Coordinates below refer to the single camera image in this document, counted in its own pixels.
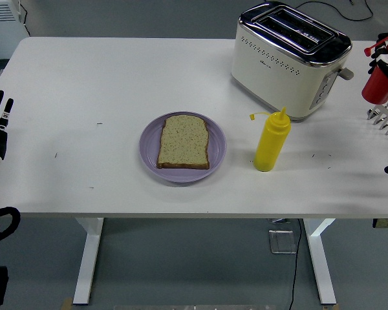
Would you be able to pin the slice of bread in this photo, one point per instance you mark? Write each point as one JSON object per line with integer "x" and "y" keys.
{"x": 184, "y": 142}

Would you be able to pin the white heater unit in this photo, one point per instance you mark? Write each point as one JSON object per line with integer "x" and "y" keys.
{"x": 3, "y": 26}

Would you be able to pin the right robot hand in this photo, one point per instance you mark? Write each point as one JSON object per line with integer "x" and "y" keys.
{"x": 386, "y": 59}

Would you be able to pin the cream and chrome toaster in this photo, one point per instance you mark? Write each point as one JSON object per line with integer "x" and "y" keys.
{"x": 278, "y": 71}

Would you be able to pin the white table leg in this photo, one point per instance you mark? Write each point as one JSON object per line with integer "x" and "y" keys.
{"x": 320, "y": 258}
{"x": 89, "y": 258}

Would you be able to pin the red squeeze bottle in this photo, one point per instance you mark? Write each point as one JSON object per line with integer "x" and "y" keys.
{"x": 376, "y": 88}

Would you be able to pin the clear floor plate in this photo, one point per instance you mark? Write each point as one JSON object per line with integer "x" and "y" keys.
{"x": 283, "y": 242}

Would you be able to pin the purple plate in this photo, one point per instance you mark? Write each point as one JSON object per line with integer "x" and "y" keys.
{"x": 148, "y": 151}

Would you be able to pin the metal bracket under table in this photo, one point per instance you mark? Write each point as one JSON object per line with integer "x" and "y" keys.
{"x": 386, "y": 223}

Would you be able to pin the yellow squeeze bottle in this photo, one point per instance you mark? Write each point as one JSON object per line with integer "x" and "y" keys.
{"x": 273, "y": 142}

